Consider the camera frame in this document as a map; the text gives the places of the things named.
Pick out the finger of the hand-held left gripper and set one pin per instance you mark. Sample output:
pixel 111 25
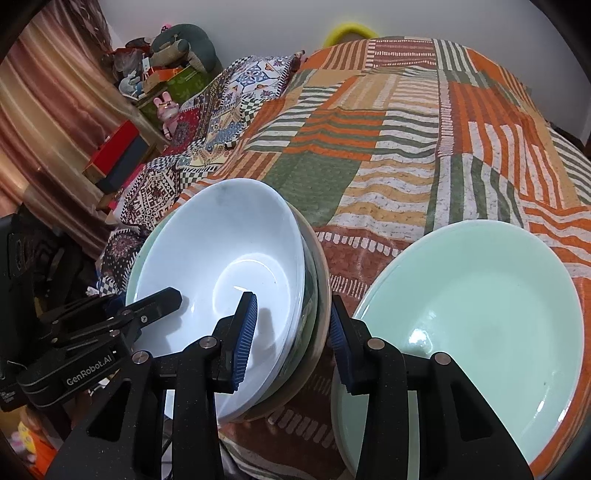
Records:
pixel 113 302
pixel 157 302

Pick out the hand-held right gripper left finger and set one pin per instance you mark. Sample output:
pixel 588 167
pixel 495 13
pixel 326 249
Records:
pixel 244 337

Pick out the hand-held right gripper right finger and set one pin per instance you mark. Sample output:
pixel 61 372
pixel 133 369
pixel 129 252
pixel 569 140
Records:
pixel 339 341

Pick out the light green bowl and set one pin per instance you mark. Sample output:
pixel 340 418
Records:
pixel 147 247

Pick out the white plate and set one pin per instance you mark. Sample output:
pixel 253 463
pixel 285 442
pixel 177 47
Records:
pixel 339 415

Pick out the white bowl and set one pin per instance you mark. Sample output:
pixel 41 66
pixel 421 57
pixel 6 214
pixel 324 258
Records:
pixel 221 249

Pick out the light green plate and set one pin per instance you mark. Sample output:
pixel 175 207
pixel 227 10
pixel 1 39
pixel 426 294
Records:
pixel 461 323

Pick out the brown striped curtain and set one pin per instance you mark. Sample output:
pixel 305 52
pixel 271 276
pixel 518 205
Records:
pixel 46 115

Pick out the orange striped bedspread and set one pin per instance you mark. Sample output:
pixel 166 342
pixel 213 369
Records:
pixel 392 161

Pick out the pink rabbit toy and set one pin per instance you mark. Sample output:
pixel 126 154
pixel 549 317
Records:
pixel 167 110

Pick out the patchwork patterned blanket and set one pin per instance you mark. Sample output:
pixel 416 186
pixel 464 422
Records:
pixel 207 115

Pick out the orange cardboard box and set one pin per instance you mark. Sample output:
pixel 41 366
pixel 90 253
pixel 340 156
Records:
pixel 166 76

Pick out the yellow foam tube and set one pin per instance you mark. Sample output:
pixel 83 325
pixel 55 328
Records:
pixel 334 32

